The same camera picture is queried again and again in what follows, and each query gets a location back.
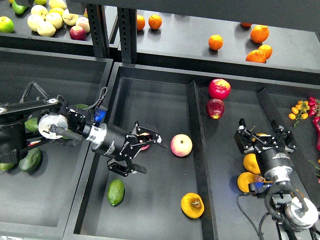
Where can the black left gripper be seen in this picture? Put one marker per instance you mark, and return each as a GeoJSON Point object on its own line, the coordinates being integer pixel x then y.
{"type": "Point", "coordinates": [120, 145]}

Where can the red apple on shelf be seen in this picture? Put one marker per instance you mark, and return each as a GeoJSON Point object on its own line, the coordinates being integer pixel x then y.
{"type": "Point", "coordinates": [77, 33]}

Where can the pale yellow pear front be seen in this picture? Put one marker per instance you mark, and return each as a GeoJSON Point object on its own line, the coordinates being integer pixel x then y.
{"type": "Point", "coordinates": [46, 29]}

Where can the black divided right bin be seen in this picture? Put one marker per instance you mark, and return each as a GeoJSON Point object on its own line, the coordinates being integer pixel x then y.
{"type": "Point", "coordinates": [173, 102]}

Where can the light green avocado bottom left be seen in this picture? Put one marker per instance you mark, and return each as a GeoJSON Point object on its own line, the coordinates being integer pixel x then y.
{"type": "Point", "coordinates": [6, 166]}

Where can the orange centre shelf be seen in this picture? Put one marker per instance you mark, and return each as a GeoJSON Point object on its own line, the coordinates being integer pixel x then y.
{"type": "Point", "coordinates": [215, 42]}

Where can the pink peach on shelf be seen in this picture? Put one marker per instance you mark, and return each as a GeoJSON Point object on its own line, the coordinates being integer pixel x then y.
{"type": "Point", "coordinates": [84, 23]}

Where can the black shelf post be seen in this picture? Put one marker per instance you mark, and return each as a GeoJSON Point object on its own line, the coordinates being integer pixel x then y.
{"type": "Point", "coordinates": [98, 30]}
{"type": "Point", "coordinates": [127, 26]}

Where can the bright red apple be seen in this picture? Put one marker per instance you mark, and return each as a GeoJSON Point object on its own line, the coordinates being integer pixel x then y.
{"type": "Point", "coordinates": [219, 89]}

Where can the red chili pepper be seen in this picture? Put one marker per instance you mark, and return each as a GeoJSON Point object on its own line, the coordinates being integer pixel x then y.
{"type": "Point", "coordinates": [316, 123]}

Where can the orange half hidden by post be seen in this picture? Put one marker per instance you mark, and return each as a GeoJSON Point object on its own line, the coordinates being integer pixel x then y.
{"type": "Point", "coordinates": [140, 22]}

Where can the large orange top right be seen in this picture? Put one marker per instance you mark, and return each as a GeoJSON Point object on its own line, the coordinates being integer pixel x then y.
{"type": "Point", "coordinates": [259, 33]}

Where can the pale yellow pear right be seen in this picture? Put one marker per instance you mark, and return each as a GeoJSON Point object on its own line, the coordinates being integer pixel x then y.
{"type": "Point", "coordinates": [69, 18]}

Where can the dark red apple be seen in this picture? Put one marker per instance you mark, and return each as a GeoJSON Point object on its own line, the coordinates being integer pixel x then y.
{"type": "Point", "coordinates": [215, 108]}

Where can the black left bin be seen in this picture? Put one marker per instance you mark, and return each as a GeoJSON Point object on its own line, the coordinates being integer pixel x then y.
{"type": "Point", "coordinates": [38, 204]}

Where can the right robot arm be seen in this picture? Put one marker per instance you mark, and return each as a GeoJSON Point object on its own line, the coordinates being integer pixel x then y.
{"type": "Point", "coordinates": [291, 211]}

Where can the orange cherry tomato bunch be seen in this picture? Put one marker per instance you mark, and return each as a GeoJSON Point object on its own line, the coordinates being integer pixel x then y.
{"type": "Point", "coordinates": [299, 112]}

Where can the pink apple right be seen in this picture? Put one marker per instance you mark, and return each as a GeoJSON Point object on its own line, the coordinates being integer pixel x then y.
{"type": "Point", "coordinates": [181, 145]}

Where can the orange top middle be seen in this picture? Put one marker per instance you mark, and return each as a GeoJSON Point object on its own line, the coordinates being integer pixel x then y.
{"type": "Point", "coordinates": [155, 22]}

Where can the yellow pear with stem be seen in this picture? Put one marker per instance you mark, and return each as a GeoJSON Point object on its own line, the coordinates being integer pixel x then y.
{"type": "Point", "coordinates": [256, 134]}

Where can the red cherry tomato bunch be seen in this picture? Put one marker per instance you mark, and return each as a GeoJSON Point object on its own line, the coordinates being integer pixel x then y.
{"type": "Point", "coordinates": [314, 106]}

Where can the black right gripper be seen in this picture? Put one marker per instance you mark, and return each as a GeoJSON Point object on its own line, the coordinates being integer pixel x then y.
{"type": "Point", "coordinates": [271, 151]}

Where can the dark avocado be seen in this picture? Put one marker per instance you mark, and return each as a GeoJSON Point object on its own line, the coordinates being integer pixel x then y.
{"type": "Point", "coordinates": [81, 106]}
{"type": "Point", "coordinates": [31, 161]}

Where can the dark avocado bottom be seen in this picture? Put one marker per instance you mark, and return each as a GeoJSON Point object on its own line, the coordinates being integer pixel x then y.
{"type": "Point", "coordinates": [31, 161]}

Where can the black shelf post left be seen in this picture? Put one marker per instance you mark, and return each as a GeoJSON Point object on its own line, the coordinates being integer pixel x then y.
{"type": "Point", "coordinates": [98, 30]}

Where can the orange under shelf edge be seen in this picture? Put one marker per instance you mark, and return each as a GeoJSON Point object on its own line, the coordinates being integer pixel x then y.
{"type": "Point", "coordinates": [246, 25]}

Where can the orange front right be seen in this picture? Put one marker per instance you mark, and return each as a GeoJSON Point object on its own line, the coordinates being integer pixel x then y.
{"type": "Point", "coordinates": [257, 56]}

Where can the dark avocado top right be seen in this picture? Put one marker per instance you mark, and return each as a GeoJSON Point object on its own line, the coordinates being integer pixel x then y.
{"type": "Point", "coordinates": [81, 106]}

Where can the pink apple left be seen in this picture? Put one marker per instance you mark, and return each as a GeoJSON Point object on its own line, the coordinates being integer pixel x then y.
{"type": "Point", "coordinates": [144, 140]}

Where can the pink apple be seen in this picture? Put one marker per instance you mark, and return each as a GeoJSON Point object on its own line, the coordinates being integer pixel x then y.
{"type": "Point", "coordinates": [144, 140]}
{"type": "Point", "coordinates": [181, 145]}

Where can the pale yellow pear centre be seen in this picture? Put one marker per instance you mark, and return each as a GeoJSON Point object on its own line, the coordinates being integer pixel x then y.
{"type": "Point", "coordinates": [55, 19]}

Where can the orange right small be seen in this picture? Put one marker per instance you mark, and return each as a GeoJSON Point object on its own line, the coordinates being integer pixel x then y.
{"type": "Point", "coordinates": [267, 49]}

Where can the yellow lemon on shelf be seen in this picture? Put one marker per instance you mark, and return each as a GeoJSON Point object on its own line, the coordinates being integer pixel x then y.
{"type": "Point", "coordinates": [57, 10]}

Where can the black shelf post right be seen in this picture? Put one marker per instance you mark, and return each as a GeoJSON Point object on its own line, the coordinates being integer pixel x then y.
{"type": "Point", "coordinates": [127, 26]}

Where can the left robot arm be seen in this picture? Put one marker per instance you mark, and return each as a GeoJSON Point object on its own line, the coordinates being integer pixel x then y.
{"type": "Point", "coordinates": [38, 119]}

